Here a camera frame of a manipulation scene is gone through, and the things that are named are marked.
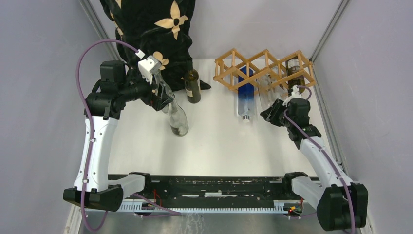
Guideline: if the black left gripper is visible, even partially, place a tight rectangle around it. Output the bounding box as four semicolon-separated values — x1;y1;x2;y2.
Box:
119;68;173;111

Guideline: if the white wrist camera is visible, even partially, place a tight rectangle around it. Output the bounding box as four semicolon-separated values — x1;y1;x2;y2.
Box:
137;56;161;84
282;85;302;107

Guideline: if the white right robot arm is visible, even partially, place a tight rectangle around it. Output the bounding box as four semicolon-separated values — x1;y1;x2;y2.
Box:
260;98;369;232

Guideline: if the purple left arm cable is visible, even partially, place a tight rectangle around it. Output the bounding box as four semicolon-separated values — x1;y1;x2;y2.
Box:
75;39;182;233

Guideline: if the wooden lattice wine rack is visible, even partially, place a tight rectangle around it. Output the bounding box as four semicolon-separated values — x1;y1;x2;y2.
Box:
213;48;317;94

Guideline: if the clear bottle with black label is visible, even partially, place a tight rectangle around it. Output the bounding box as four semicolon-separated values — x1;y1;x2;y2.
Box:
168;100;189;137

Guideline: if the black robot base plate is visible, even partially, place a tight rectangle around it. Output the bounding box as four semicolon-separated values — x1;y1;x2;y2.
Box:
130;175;300;209

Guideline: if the clear bottle with dark label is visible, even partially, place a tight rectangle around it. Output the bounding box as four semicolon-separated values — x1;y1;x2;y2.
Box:
152;70;174;114

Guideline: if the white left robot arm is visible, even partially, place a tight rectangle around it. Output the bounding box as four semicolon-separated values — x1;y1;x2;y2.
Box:
63;59;165;212

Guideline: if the green wine bottle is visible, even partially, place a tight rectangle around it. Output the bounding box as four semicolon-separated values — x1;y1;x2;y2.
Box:
183;59;201;104
285;56;307;94

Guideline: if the blue square glass bottle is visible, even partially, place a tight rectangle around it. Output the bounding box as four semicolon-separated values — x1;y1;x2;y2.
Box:
237;83;256;122

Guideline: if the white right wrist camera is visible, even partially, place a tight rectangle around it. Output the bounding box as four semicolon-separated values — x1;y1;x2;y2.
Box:
282;85;302;107

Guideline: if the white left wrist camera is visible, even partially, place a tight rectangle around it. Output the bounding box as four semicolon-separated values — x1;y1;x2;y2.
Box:
137;56;161;84

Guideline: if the black floral plush blanket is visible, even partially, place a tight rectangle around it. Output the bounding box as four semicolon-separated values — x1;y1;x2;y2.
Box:
100;0;196;91

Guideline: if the white slotted cable duct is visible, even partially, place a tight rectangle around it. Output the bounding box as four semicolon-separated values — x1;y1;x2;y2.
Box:
117;199;288;215

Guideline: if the clear glass bottle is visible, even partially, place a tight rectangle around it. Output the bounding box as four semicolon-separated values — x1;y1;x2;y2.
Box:
257;75;275;110
269;84;288;101

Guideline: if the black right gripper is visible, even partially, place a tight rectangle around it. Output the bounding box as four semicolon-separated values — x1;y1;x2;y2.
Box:
261;98;294;128

